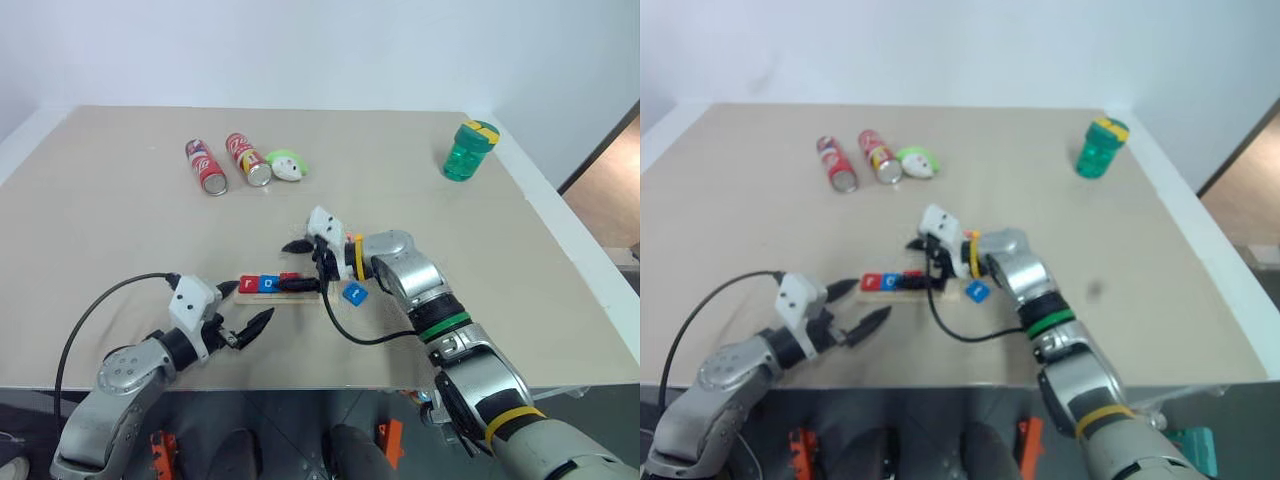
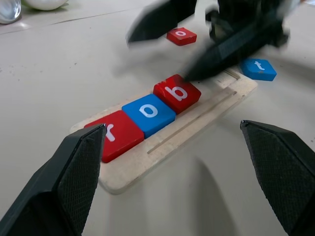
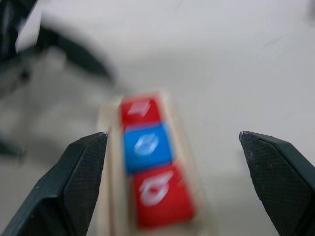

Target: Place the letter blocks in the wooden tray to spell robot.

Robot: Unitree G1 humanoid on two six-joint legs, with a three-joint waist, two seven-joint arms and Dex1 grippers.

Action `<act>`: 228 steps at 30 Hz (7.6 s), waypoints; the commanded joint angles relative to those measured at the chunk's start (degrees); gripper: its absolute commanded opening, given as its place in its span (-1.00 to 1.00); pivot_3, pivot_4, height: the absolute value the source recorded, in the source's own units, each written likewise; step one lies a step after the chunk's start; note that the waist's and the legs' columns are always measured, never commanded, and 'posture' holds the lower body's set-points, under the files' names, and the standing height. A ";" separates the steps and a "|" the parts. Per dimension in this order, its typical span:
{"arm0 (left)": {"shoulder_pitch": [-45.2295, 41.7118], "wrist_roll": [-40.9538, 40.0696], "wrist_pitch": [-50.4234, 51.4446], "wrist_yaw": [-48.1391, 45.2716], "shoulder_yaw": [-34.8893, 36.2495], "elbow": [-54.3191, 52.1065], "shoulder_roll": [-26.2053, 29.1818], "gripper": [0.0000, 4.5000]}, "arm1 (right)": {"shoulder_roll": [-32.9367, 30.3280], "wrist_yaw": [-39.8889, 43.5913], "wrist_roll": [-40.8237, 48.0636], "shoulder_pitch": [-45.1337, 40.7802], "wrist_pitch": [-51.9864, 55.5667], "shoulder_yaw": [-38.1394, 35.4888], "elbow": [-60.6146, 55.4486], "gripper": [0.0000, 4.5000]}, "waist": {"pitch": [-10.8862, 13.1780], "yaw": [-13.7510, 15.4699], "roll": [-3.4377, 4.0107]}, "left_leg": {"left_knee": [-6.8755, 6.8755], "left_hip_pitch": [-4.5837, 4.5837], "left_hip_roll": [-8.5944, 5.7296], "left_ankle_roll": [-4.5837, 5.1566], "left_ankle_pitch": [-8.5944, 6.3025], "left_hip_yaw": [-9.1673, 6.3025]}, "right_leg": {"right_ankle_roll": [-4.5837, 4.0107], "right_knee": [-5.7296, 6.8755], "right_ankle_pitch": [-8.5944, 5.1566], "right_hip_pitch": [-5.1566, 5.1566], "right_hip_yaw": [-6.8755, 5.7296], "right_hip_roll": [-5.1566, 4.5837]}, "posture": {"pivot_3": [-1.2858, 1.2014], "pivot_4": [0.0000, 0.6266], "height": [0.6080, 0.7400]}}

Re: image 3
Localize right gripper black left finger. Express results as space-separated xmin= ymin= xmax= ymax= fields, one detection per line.
xmin=0 ymin=131 xmax=109 ymax=236

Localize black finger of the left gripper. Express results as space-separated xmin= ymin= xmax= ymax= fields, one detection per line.
xmin=39 ymin=26 xmax=116 ymax=84

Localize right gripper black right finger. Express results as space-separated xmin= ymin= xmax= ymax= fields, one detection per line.
xmin=239 ymin=130 xmax=315 ymax=236

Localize wooden tray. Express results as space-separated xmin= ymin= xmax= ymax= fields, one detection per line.
xmin=95 ymin=90 xmax=210 ymax=236

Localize red letter block T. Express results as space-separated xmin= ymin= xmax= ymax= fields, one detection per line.
xmin=120 ymin=94 xmax=163 ymax=131

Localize blue letter block O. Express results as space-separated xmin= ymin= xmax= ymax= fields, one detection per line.
xmin=122 ymin=122 xmax=174 ymax=174

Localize red letter block B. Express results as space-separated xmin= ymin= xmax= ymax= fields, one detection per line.
xmin=131 ymin=161 xmax=197 ymax=229

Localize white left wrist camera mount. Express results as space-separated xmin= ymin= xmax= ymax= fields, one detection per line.
xmin=14 ymin=0 xmax=43 ymax=54

